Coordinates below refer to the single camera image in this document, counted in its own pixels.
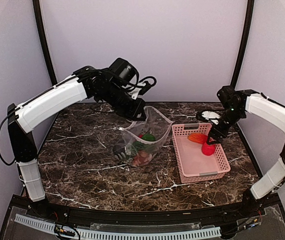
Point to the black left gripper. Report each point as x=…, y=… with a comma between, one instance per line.
x=133, y=114

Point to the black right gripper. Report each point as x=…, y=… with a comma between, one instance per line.
x=213, y=132

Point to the red orange mango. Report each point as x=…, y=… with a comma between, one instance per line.
x=199, y=138

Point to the clear zip top bag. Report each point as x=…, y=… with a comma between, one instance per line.
x=156, y=123

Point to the green cucumber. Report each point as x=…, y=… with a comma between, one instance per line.
x=139, y=146

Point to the red lychee bunch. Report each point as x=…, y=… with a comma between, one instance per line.
x=141, y=158

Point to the green lime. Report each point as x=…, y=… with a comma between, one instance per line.
x=149, y=137

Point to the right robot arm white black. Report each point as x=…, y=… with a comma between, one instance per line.
x=236, y=104

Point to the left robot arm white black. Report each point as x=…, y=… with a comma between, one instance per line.
x=104, y=85

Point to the pink perforated plastic basket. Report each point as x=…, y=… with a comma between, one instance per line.
x=192, y=164

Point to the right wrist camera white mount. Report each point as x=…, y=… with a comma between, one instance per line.
x=208, y=116

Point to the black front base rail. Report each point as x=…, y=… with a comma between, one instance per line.
x=267, y=222

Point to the white slotted cable duct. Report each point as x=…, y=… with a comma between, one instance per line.
x=86, y=234

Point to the right black frame post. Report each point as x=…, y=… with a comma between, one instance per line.
x=243, y=42

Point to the black frame post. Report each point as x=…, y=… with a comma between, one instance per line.
x=43, y=41
x=243, y=42

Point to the left black frame post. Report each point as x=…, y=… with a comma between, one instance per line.
x=43, y=41

